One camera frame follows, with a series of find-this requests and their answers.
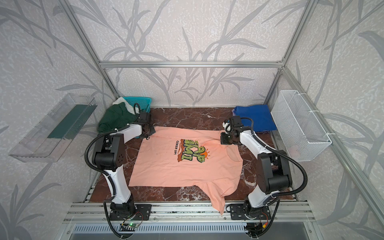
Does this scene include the dark green t-shirt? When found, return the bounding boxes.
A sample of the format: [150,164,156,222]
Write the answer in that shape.
[97,103,137,134]

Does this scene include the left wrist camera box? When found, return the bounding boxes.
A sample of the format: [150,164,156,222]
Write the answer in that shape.
[137,112,152,124]

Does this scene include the blue folded t-shirt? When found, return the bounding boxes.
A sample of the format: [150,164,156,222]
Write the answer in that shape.
[233,105,277,132]

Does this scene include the black corrugated cable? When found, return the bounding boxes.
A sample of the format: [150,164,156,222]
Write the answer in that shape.
[239,116,309,238]
[83,102,142,240]

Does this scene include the right black corrugated cable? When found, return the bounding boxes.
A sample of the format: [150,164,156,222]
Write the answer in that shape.
[239,116,309,238]

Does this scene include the left black corrugated cable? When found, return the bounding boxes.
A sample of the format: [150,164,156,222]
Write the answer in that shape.
[83,102,142,240]

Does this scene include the clear plastic wall shelf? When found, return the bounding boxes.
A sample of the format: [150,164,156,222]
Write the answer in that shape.
[9,94,98,163]

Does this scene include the aluminium frame crossbar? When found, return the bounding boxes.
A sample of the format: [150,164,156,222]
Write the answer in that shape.
[99,61,283,69]

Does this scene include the teal plastic laundry basket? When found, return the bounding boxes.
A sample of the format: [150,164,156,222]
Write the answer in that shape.
[123,97,152,113]

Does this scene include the pink graphic t-shirt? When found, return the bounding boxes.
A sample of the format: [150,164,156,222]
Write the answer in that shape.
[129,127,243,214]

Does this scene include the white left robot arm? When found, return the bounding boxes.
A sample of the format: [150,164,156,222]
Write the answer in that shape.
[92,124,155,214]

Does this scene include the green circuit board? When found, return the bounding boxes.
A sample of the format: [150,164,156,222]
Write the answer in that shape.
[120,223,142,232]

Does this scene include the white t-shirt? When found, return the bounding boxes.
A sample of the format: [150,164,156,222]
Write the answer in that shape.
[113,97,133,110]

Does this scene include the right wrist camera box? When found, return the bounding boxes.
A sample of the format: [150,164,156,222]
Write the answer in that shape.
[223,116,244,133]

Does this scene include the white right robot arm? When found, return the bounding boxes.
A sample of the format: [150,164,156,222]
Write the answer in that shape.
[221,130,292,220]

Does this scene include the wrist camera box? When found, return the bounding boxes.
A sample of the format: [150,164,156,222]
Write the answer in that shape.
[137,112,152,124]
[223,116,244,133]

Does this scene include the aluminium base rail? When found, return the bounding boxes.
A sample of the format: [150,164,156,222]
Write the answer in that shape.
[56,201,322,240]

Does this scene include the white wire mesh basket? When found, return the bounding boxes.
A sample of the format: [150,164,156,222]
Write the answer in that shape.
[271,90,332,162]

